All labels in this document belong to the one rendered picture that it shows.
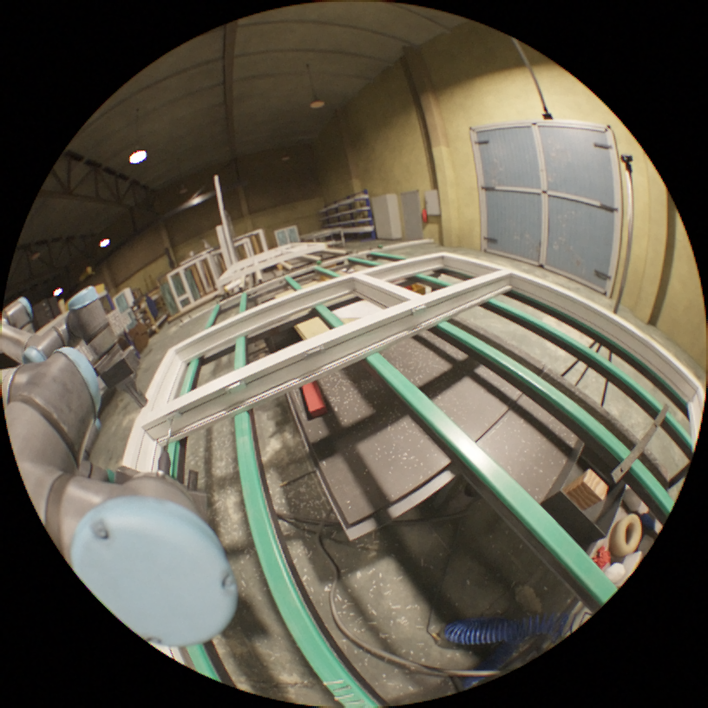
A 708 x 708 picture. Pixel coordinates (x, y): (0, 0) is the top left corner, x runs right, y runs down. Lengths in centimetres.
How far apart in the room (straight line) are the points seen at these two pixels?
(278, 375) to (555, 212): 619
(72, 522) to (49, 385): 13
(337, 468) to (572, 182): 635
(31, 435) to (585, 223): 627
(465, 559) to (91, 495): 122
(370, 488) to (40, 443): 62
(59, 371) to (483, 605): 141
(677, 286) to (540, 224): 385
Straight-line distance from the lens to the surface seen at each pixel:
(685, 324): 667
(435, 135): 795
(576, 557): 41
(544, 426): 84
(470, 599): 127
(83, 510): 15
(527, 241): 644
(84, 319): 64
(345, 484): 63
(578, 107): 694
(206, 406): 53
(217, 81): 1037
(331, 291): 89
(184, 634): 15
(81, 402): 26
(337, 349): 49
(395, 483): 61
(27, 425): 21
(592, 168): 626
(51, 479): 17
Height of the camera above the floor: 117
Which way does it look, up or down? 36 degrees down
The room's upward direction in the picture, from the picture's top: 12 degrees counter-clockwise
